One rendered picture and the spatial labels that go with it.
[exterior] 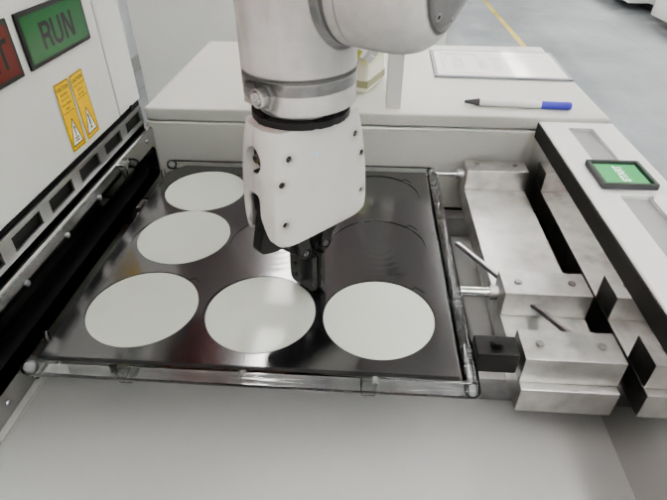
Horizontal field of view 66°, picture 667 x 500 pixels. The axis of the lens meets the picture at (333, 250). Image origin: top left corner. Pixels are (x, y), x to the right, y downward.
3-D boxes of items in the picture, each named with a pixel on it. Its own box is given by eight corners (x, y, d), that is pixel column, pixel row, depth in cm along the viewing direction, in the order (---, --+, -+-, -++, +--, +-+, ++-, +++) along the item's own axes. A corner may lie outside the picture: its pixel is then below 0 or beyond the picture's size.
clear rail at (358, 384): (20, 379, 41) (13, 367, 41) (29, 365, 43) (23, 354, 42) (481, 404, 40) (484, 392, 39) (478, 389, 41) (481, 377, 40)
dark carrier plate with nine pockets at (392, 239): (41, 360, 42) (39, 355, 42) (173, 169, 70) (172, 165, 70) (459, 382, 41) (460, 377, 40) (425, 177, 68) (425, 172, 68)
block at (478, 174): (464, 188, 68) (467, 169, 67) (461, 177, 71) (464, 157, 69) (524, 190, 68) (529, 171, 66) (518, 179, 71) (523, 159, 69)
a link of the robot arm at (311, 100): (284, 94, 32) (287, 139, 34) (381, 65, 37) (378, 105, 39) (212, 64, 37) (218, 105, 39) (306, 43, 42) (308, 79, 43)
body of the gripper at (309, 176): (276, 126, 33) (286, 262, 40) (383, 89, 39) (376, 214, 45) (214, 96, 38) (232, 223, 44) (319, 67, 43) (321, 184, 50)
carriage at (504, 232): (513, 412, 43) (520, 389, 42) (458, 194, 73) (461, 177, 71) (609, 417, 43) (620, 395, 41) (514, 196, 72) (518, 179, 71)
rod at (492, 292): (453, 301, 49) (455, 290, 49) (451, 291, 51) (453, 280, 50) (501, 303, 49) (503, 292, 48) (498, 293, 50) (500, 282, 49)
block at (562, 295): (499, 314, 49) (505, 291, 47) (492, 292, 51) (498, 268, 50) (585, 318, 48) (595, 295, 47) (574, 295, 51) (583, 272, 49)
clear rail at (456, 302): (464, 403, 40) (466, 391, 39) (425, 174, 70) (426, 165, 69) (481, 404, 40) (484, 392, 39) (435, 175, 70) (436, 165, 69)
